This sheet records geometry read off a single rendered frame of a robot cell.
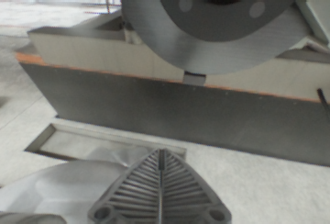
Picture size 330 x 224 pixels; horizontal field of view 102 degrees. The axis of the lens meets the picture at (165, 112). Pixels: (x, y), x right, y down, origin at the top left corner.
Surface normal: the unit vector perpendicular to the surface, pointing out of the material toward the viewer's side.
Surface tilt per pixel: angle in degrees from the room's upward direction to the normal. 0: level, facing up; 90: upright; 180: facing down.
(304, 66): 90
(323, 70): 90
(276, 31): 90
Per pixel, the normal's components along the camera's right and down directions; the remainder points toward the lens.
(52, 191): 0.00, 0.43
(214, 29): -0.19, 0.70
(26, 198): 0.91, 0.04
